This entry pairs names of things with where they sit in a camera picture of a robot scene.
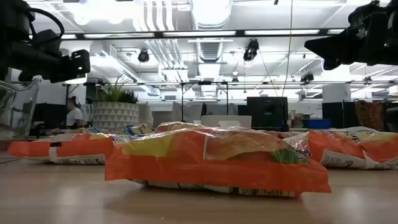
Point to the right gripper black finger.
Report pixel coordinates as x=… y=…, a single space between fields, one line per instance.
x=329 y=45

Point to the blue Maruchan noodle pack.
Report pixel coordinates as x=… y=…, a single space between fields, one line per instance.
x=93 y=130
x=140 y=129

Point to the orange Maruchan noodle pack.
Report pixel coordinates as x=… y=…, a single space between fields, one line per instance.
x=77 y=149
x=217 y=171
x=174 y=126
x=342 y=146

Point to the red Maruchan noodle pack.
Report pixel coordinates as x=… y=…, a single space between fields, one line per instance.
x=295 y=141
x=273 y=133

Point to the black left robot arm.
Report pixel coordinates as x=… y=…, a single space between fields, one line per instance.
x=12 y=18

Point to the black ceiling spotlight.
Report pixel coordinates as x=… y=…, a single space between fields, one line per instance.
x=143 y=56
x=251 y=49
x=307 y=77

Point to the clear plastic bin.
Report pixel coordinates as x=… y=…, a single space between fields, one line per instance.
x=18 y=105

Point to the person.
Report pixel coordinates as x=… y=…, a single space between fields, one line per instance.
x=74 y=116

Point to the black background cabinet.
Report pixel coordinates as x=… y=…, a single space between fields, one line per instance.
x=339 y=115

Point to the orange patterned fabric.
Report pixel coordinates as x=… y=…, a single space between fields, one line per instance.
x=370 y=115

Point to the blue background bin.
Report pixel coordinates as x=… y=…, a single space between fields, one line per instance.
x=317 y=124

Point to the succulent in white patterned pot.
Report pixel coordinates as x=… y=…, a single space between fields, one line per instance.
x=115 y=115

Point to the black background monitor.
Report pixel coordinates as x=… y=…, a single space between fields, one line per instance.
x=267 y=113

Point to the black beam with light strips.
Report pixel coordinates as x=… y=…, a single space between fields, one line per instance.
x=158 y=34

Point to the white plastic bin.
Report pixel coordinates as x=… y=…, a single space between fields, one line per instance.
x=214 y=120

